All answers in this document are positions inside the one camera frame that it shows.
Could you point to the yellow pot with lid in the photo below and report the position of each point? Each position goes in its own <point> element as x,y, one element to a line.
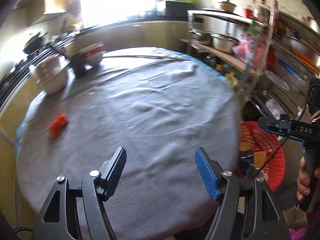
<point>227,6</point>

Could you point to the black chopstick holder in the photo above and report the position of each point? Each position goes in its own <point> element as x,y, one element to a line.
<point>77,63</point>

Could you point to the bagged white bowls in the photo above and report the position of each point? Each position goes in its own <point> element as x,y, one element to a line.
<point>48,68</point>

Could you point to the metal kitchen shelf rack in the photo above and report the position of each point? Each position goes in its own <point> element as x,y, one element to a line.
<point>271,67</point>

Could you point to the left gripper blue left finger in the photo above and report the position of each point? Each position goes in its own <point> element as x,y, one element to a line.
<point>112,173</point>

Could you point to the black wok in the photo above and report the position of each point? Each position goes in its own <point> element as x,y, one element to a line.
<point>34,43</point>

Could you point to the stacked red white bowls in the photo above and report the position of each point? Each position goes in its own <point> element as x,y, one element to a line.
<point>94,53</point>

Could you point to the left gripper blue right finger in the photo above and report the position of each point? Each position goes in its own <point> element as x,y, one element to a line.
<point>210,172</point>

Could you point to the red plastic trash basket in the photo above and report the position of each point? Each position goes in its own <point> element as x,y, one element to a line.
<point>262,150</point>

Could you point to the person's right hand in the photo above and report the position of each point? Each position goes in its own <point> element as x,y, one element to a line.
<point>303,181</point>

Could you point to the grey tablecloth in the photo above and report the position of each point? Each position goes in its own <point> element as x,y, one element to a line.
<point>160,111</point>

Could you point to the steel pot on shelf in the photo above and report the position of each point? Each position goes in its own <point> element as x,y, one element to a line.
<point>224,42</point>

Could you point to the large white basin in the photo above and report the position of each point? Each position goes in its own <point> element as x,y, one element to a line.
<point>55,83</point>

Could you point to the orange plastic bag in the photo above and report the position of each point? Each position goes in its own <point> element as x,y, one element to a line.
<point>56,127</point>

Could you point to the microwave oven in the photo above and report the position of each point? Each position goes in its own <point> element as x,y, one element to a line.
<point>174,8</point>

